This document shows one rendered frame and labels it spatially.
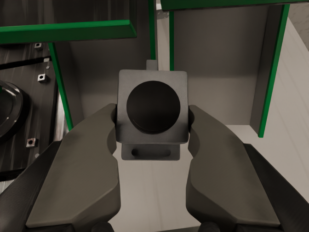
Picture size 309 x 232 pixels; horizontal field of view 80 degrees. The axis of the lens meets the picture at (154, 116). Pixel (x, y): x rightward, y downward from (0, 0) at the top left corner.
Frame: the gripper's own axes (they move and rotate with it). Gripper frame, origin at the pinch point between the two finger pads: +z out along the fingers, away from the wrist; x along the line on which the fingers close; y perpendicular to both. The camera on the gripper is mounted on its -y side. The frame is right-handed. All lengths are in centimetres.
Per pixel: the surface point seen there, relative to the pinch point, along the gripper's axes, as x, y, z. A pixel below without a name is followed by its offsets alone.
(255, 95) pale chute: 15.8, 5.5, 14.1
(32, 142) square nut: -22.0, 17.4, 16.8
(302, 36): 81, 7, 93
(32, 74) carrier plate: -26.5, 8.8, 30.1
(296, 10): 65, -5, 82
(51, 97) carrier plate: -20.4, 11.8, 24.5
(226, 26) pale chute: 10.1, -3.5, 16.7
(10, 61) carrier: -33.0, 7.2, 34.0
